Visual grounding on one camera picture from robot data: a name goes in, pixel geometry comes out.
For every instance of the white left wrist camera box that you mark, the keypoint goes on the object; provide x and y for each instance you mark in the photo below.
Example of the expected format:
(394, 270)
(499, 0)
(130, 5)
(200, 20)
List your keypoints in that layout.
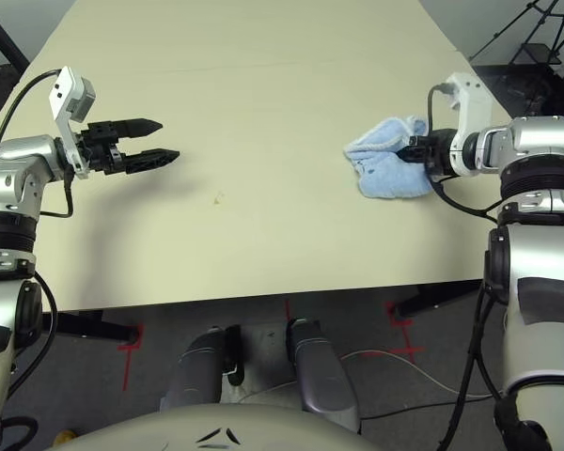
(70, 98)

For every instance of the grey robot right leg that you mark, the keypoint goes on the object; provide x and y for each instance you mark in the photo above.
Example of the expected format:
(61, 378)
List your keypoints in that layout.
(319, 371)

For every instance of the black tripod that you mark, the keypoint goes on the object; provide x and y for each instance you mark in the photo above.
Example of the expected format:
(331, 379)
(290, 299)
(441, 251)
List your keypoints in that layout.
(536, 19)

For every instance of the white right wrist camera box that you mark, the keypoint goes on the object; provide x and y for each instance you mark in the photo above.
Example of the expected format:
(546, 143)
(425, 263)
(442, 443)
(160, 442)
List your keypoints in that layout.
(472, 117)

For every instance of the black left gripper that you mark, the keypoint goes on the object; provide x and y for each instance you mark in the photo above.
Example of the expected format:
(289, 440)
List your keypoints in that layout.
(98, 145)

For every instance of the beige robot torso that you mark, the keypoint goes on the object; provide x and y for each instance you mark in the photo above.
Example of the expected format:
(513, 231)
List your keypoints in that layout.
(169, 430)

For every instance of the grey robot left leg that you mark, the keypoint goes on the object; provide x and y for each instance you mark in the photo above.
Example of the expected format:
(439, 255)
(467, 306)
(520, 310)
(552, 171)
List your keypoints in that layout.
(199, 371)

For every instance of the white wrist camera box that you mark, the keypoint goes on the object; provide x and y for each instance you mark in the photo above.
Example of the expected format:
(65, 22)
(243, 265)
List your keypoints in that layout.
(70, 98)
(472, 117)

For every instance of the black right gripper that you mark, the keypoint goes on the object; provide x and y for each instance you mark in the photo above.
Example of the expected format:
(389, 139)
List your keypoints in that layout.
(434, 150)

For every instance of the black framed side table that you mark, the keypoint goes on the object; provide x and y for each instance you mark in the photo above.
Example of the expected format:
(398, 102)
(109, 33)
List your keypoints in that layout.
(4, 37)

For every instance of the light blue terry rag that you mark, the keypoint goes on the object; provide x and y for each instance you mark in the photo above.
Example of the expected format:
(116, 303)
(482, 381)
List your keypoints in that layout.
(385, 160)

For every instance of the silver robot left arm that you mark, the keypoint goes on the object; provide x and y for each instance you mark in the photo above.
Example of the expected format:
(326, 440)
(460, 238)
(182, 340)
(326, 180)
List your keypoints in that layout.
(9, 188)

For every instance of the grey robot leg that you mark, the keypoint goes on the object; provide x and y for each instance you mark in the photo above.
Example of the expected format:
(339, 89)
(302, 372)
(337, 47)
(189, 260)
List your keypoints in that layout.
(199, 371)
(319, 371)

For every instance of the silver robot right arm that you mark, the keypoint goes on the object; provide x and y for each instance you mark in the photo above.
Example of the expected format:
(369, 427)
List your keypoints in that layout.
(536, 282)

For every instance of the black table foot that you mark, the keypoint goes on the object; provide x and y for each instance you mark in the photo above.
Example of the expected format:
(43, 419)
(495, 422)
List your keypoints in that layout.
(432, 298)
(94, 326)

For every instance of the small yellow floor object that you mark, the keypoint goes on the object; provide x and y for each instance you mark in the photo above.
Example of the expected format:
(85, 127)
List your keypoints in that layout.
(65, 437)

